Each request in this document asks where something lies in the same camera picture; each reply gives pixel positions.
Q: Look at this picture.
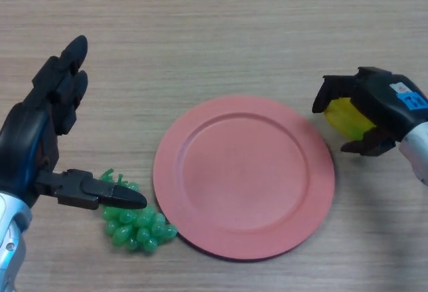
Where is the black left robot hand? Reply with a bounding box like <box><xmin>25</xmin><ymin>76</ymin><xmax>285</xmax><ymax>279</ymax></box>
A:
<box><xmin>0</xmin><ymin>35</ymin><xmax>148</xmax><ymax>210</ymax></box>

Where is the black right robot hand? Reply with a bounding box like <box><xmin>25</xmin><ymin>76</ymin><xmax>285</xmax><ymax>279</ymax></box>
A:
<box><xmin>312</xmin><ymin>67</ymin><xmax>428</xmax><ymax>157</ymax></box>

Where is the yellow starfruit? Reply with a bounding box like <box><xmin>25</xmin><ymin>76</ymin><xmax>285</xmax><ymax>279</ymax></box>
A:
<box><xmin>323</xmin><ymin>97</ymin><xmax>377</xmax><ymax>141</ymax></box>

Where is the pink round plate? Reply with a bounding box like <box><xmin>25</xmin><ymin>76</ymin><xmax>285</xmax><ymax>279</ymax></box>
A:
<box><xmin>152</xmin><ymin>95</ymin><xmax>336</xmax><ymax>261</ymax></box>

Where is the green grape bunch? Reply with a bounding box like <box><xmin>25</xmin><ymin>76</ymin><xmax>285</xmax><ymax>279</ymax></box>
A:
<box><xmin>99</xmin><ymin>168</ymin><xmax>178</xmax><ymax>255</ymax></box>

